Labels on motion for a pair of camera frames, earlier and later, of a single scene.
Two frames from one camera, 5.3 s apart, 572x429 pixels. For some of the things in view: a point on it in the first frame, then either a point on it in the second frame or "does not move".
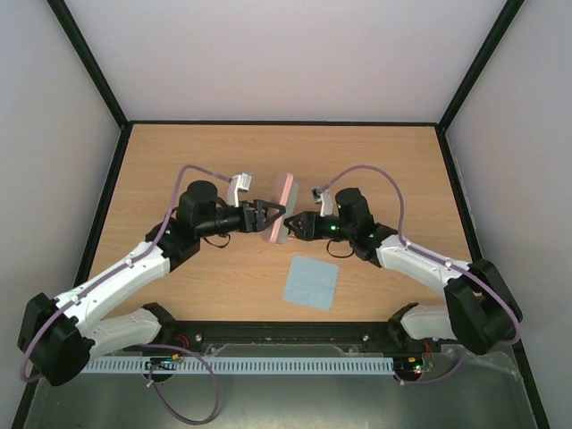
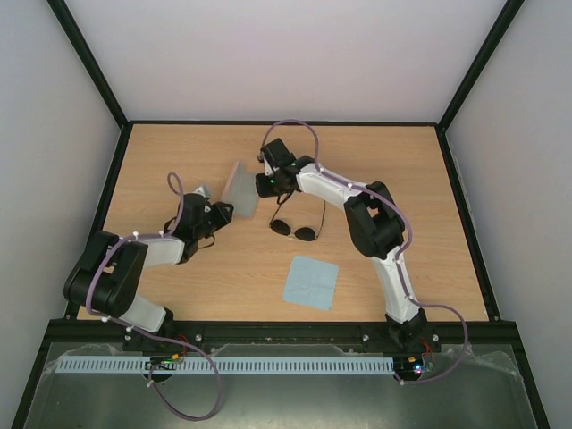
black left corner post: (87, 58) does not move
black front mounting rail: (185, 332) does not move
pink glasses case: (285, 193) -> (240, 191)
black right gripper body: (307, 225) -> (263, 184)
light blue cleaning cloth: (310, 282) does not move
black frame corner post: (508, 12) does not move
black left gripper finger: (264, 212) -> (226, 210)
